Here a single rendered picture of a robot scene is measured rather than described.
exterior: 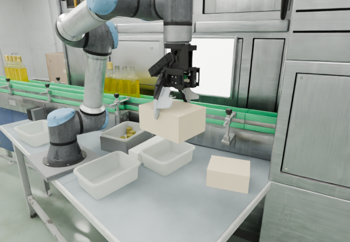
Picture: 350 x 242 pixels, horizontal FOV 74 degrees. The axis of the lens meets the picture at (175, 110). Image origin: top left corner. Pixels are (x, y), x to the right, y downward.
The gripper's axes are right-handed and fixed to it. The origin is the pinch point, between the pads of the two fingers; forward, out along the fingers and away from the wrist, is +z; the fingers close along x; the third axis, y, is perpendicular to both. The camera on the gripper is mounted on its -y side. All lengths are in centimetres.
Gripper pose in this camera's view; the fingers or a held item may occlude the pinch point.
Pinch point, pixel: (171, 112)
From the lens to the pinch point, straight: 69.2
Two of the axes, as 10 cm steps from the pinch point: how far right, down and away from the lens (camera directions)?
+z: -0.1, 9.5, 3.1
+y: 7.4, 2.2, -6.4
